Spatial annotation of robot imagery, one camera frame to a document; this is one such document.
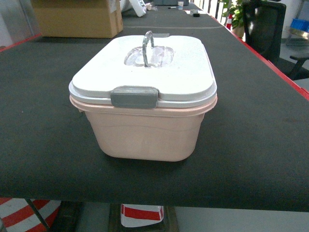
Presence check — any pink plastic storage box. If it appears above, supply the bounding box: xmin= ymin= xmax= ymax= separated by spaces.
xmin=70 ymin=97 xmax=218 ymax=161

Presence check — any white box lid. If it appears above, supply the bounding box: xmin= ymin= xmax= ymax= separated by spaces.
xmin=69 ymin=35 xmax=217 ymax=108

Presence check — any cardboard box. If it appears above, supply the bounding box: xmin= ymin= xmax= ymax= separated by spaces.
xmin=31 ymin=0 xmax=123 ymax=38

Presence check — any black table mat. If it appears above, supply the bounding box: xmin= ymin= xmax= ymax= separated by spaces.
xmin=0 ymin=6 xmax=309 ymax=212

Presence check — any white paper cup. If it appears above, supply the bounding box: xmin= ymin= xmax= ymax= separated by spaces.
xmin=178 ymin=1 xmax=184 ymax=10

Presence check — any red white traffic cone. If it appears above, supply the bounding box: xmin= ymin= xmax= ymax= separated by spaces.
xmin=226 ymin=14 xmax=233 ymax=30

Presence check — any green potted plant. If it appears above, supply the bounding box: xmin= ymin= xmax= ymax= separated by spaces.
xmin=217 ymin=0 xmax=245 ymax=39

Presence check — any black office chair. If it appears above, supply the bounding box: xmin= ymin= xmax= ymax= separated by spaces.
xmin=243 ymin=0 xmax=309 ymax=80

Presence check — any red white cone left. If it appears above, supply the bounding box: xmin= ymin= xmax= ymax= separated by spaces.
xmin=0 ymin=198 xmax=82 ymax=232

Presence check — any blue bin far right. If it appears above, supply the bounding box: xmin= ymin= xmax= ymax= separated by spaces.
xmin=289 ymin=18 xmax=309 ymax=32

